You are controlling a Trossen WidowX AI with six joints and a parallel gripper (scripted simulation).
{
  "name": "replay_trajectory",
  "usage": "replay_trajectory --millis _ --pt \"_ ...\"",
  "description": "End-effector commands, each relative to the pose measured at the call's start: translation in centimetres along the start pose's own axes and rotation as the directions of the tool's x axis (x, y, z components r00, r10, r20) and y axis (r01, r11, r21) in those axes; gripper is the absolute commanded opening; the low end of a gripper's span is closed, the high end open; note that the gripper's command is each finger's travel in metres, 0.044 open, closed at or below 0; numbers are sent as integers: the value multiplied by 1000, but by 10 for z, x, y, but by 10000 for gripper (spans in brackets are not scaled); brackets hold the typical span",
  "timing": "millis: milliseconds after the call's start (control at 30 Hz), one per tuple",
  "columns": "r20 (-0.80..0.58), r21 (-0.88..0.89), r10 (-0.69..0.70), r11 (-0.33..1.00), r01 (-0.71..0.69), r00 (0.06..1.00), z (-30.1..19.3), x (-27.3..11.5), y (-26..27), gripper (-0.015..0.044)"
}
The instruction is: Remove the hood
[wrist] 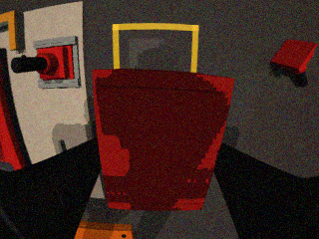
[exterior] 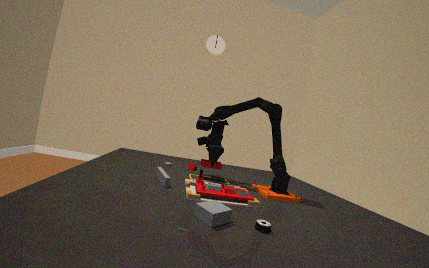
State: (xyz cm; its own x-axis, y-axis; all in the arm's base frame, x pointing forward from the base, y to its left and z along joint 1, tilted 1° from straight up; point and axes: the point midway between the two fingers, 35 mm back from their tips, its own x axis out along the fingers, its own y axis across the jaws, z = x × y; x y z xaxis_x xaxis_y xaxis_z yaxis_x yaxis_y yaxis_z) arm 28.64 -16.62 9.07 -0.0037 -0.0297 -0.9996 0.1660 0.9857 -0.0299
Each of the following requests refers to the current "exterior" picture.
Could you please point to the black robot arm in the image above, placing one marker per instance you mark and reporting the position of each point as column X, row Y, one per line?
column 280, row 182

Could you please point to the black toy tyre with silver hub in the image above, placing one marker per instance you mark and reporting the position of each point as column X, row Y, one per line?
column 262, row 226

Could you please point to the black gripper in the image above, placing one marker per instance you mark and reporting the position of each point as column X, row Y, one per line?
column 215, row 149

